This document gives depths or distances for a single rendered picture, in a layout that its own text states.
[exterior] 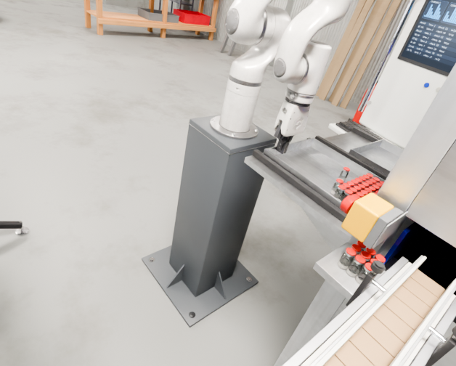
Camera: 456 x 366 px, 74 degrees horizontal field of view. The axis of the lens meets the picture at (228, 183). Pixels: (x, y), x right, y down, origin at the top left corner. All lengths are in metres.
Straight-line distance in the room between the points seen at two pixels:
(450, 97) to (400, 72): 1.16
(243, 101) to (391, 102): 0.93
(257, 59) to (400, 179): 0.62
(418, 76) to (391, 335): 1.36
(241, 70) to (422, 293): 0.79
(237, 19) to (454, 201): 0.73
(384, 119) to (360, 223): 1.22
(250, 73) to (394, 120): 0.95
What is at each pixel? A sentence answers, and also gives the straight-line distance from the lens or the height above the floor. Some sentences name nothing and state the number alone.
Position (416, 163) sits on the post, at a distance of 0.68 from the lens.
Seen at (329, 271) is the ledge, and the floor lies 0.88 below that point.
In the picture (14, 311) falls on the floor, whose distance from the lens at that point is 1.67.
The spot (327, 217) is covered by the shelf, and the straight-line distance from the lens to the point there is 0.84.
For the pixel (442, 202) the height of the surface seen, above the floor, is 1.08.
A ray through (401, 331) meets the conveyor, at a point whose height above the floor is 0.93.
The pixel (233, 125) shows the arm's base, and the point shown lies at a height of 0.89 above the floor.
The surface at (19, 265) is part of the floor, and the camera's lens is 1.82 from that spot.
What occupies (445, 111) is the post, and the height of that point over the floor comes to 1.22.
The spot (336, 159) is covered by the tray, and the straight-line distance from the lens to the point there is 1.13.
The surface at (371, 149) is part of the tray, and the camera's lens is 1.37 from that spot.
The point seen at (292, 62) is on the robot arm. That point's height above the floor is 1.19.
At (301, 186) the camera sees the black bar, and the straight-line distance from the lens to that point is 0.88.
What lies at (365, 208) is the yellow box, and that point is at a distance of 0.64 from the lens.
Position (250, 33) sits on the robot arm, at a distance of 1.02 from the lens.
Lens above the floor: 1.34
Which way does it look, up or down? 34 degrees down
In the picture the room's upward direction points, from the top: 14 degrees clockwise
